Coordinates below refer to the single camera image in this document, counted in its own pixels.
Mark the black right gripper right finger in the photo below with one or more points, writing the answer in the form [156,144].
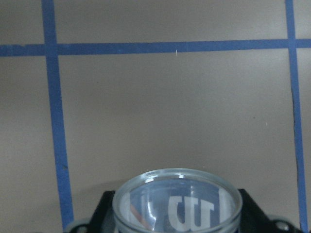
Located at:
[254,220]

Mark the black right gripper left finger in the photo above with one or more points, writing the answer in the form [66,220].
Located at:
[101,221]

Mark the tennis ball can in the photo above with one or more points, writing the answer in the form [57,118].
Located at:
[177,200]

